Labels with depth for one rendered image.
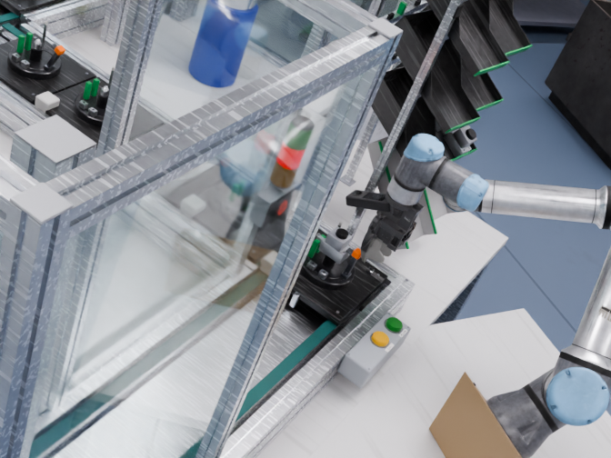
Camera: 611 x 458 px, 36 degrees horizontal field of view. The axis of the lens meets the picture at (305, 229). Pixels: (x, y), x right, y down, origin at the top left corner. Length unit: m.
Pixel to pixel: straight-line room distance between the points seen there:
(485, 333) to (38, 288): 1.96
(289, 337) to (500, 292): 2.13
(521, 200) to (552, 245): 2.53
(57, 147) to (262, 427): 1.05
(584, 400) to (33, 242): 1.47
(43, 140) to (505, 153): 4.31
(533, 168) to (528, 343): 2.65
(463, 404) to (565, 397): 0.25
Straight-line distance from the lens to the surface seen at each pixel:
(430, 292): 2.58
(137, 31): 1.32
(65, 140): 1.03
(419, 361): 2.37
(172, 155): 0.74
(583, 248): 4.78
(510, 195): 2.14
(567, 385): 1.97
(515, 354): 2.55
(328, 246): 2.25
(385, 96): 2.33
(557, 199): 2.15
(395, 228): 2.12
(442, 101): 2.30
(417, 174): 2.04
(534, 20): 6.47
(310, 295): 2.23
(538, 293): 4.33
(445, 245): 2.76
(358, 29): 1.04
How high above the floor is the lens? 2.42
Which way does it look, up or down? 37 degrees down
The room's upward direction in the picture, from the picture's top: 23 degrees clockwise
